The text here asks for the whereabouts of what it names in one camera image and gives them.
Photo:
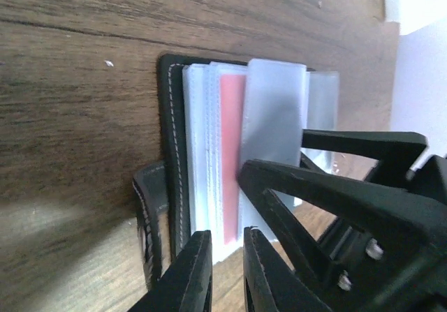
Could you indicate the black leather card holder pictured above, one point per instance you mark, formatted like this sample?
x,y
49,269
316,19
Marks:
x,y
214,115

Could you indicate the red credit card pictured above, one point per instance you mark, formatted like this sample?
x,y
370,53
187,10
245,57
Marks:
x,y
232,101

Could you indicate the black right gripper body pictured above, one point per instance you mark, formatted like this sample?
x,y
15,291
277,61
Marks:
x,y
400,268

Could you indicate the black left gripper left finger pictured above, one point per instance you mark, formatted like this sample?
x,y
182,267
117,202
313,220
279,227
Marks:
x,y
187,283

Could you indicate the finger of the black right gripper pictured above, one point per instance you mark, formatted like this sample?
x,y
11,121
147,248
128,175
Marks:
x,y
394,152
361,204

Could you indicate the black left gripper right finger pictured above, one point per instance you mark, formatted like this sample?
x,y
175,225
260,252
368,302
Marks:
x,y
270,285

